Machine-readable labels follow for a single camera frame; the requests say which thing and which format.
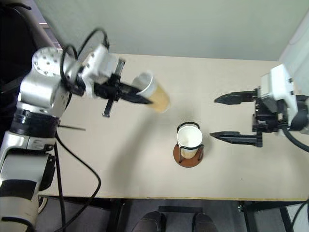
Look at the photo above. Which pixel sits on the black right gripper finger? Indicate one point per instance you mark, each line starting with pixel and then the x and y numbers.
pixel 236 97
pixel 236 138

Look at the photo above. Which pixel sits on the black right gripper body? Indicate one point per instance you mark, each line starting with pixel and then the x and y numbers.
pixel 265 120

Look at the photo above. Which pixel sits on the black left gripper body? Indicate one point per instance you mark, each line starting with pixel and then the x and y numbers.
pixel 111 93

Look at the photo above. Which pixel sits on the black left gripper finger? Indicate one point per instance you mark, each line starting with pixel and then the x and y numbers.
pixel 135 99
pixel 129 88

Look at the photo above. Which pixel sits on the brown paper cup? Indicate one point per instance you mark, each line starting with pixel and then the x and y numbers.
pixel 158 96

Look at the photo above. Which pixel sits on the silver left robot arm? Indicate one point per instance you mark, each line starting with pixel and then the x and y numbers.
pixel 36 89

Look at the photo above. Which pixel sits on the white paper cup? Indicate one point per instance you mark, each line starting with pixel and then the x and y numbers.
pixel 189 137

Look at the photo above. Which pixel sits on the thin black rod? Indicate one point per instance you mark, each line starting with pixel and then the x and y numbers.
pixel 72 127

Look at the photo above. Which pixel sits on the dark rounded shape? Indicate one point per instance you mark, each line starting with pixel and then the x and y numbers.
pixel 148 222
pixel 204 223

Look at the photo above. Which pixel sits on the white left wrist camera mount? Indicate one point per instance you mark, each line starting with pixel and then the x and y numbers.
pixel 101 65

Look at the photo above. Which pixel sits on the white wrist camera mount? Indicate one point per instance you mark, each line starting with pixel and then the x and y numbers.
pixel 280 82
pixel 101 65

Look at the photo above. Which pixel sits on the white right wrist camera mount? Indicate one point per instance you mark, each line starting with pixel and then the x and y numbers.
pixel 280 82

